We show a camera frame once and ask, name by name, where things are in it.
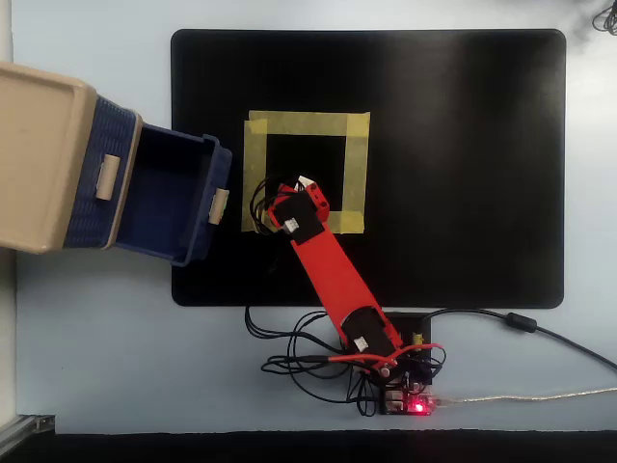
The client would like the blue drawer with green-marked handle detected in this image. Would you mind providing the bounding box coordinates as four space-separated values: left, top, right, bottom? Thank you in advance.
114 123 234 268

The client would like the short yellow tape strip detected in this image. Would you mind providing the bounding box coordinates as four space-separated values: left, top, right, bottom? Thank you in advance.
340 134 370 214

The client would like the aluminium profile bar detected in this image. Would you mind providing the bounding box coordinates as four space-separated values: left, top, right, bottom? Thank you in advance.
0 413 56 452

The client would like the coiled black cable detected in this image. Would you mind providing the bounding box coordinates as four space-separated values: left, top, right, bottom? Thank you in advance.
592 0 617 37

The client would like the blue drawer with beige handle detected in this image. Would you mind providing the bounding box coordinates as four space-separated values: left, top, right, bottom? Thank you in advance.
64 94 142 250

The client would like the controller board with red LED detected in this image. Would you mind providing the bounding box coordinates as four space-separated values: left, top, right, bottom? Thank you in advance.
382 389 441 418

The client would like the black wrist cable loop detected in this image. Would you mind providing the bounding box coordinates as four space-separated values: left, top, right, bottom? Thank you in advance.
249 175 291 237

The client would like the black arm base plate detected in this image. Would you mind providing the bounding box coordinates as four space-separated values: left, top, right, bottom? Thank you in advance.
385 312 434 387

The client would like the red wire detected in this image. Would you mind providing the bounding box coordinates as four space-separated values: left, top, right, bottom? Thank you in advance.
326 342 445 373

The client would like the black servo cable bundle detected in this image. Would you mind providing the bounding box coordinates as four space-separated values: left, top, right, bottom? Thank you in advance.
244 306 447 419

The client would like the black table mat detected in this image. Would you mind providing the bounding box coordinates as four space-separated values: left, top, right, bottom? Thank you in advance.
170 28 567 308

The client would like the beige drawer cabinet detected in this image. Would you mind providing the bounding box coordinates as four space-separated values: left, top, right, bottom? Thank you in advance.
0 61 145 256

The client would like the clear USB cable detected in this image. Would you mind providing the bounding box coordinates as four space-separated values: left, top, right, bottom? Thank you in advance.
432 387 617 407

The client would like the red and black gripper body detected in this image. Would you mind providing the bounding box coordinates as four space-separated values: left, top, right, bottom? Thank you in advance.
267 190 325 245

